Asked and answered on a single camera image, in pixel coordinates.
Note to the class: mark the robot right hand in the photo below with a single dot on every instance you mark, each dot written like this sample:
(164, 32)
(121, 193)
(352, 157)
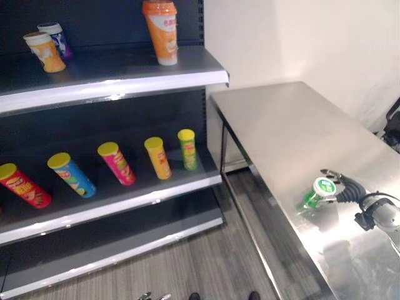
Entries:
(351, 189)

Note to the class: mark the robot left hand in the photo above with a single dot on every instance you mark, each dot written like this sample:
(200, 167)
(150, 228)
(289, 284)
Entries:
(145, 296)

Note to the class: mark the green drink cup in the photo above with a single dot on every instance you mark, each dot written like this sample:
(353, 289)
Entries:
(324, 187)

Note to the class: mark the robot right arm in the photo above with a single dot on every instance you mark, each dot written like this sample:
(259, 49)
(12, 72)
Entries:
(382, 209)

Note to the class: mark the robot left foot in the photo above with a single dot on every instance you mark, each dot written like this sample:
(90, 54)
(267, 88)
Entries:
(194, 297)

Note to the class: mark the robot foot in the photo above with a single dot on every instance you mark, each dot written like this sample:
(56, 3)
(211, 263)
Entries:
(254, 296)
(194, 297)

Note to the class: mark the grey metal shelf board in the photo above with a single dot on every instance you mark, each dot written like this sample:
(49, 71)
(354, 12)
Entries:
(125, 240)
(103, 75)
(137, 195)

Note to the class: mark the black stand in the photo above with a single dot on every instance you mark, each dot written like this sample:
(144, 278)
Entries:
(392, 125)

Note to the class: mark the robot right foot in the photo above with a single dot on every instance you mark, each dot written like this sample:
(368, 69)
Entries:
(254, 296)

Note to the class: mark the pink chips can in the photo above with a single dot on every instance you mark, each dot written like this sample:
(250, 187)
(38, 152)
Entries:
(120, 165)

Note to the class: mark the orange chips can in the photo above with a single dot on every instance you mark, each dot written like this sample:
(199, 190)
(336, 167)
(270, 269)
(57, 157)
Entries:
(159, 159)

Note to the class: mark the blue chips can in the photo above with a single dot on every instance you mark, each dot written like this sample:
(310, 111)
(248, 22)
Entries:
(73, 176)

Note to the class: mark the stainless steel table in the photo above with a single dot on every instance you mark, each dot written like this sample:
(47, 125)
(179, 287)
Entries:
(215, 134)

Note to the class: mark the green chips can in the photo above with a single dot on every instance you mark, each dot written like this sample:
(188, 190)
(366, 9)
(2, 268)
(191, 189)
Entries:
(188, 151)

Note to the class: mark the red chips can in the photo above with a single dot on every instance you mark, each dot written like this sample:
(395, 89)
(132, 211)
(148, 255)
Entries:
(25, 187)

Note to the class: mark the tall orange drink cup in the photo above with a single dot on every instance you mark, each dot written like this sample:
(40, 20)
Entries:
(164, 37)

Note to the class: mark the yellow drink cup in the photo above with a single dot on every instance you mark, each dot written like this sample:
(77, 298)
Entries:
(50, 56)

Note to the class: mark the purple drink cup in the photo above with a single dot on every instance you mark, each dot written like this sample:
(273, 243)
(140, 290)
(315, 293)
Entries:
(63, 43)

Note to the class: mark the dark perforated shelf back panel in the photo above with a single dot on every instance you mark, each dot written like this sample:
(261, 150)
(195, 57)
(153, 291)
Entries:
(103, 18)

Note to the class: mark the slotted shelf upright post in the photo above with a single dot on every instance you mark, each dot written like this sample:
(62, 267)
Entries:
(202, 28)

